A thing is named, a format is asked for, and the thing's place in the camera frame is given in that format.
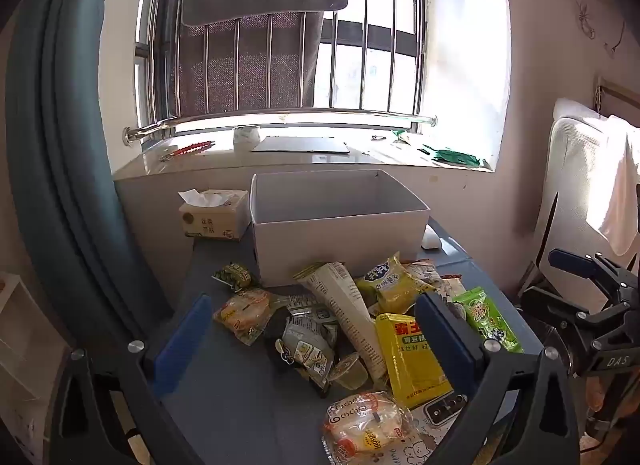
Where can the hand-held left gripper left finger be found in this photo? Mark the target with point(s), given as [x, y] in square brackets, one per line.
[182, 345]

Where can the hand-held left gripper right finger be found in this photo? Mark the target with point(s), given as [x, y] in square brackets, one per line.
[445, 345]

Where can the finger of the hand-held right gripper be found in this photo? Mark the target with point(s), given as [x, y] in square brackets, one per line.
[555, 305]
[575, 260]

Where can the clear jelly cup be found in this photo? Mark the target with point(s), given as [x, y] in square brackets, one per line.
[349, 372]

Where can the long beige snack packet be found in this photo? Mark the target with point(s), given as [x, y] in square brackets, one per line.
[345, 317]

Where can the silver snack packet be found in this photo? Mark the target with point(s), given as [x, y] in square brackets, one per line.
[305, 357]
[312, 315]

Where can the white cardboard box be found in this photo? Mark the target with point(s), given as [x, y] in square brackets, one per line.
[340, 245]

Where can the person's right hand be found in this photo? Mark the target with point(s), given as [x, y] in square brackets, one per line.
[597, 392]

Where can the bright green snack packet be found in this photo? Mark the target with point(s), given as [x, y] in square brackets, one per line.
[487, 320]

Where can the phone with cartoon case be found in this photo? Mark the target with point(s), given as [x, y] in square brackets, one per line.
[445, 407]

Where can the clear wrapped bread packet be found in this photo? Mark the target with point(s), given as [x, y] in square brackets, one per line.
[245, 314]
[367, 427]

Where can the white cloth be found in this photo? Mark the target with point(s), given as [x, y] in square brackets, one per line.
[620, 195]

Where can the white mesh chair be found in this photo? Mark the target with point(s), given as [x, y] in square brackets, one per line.
[565, 180]

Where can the yellow and blue snack packet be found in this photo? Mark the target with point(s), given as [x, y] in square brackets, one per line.
[395, 280]

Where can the small green snack packet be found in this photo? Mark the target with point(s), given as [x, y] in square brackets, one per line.
[232, 276]

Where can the tissue box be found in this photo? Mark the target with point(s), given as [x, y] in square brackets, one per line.
[212, 222]

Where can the green cloth scraps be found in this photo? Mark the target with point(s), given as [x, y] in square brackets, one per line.
[457, 156]

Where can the white shelf unit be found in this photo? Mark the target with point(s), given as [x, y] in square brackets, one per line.
[22, 360]

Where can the white cup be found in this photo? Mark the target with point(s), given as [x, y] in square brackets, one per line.
[247, 136]

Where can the grey flat board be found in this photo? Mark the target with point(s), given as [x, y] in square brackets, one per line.
[300, 145]

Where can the teal curtain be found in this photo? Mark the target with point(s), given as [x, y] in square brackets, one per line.
[60, 145]

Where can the brown mesh cloth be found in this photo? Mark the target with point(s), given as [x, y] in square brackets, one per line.
[250, 65]

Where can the wooden frame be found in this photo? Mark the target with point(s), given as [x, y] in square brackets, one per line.
[617, 90]

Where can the steel window guard rail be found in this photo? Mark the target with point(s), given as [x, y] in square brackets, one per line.
[280, 118]

